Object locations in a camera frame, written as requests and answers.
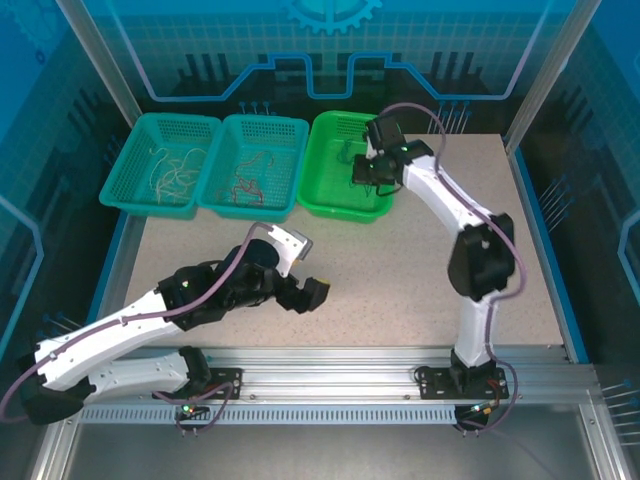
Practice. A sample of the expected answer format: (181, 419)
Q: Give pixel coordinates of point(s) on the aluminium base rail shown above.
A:
(325, 370)

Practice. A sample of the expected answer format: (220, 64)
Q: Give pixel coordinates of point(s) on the green plastic mesh basket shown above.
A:
(320, 175)

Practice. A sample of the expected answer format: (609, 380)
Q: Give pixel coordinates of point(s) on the blue table edge strip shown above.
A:
(545, 250)

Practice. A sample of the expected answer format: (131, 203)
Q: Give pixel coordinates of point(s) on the aluminium frame post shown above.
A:
(105, 65)
(545, 75)

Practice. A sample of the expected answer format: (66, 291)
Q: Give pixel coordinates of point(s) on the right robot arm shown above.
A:
(435, 190)

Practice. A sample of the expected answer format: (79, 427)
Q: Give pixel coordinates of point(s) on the teal plastic mesh basket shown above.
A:
(280, 150)
(130, 150)

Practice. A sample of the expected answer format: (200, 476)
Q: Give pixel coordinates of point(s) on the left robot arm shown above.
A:
(100, 340)

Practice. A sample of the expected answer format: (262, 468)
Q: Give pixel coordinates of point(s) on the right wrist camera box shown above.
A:
(384, 132)

